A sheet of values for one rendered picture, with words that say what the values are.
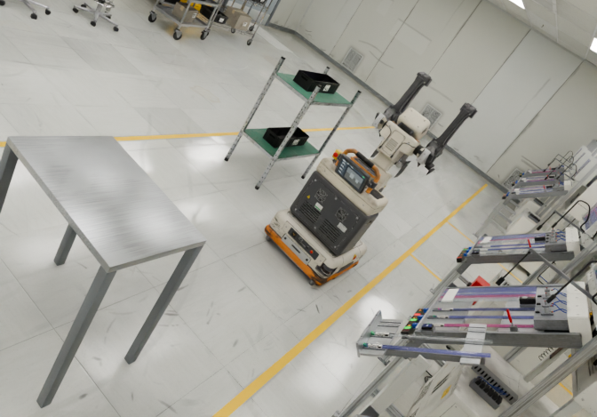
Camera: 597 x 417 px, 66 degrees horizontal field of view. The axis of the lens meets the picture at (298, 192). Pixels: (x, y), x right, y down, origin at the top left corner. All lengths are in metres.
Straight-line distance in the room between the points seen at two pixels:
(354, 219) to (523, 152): 8.02
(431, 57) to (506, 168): 3.01
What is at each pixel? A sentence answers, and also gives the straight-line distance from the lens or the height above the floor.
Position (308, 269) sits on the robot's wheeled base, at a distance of 3.45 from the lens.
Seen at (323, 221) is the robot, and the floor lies 0.43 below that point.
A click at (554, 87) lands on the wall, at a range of 11.00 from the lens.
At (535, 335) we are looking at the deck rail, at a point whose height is 1.11.
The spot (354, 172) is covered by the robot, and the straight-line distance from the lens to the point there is 3.18.
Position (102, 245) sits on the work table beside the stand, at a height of 0.80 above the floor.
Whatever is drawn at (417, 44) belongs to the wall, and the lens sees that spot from 11.52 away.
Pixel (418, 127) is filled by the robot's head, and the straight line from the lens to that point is 3.50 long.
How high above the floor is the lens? 1.89
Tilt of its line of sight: 24 degrees down
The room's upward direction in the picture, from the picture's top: 34 degrees clockwise
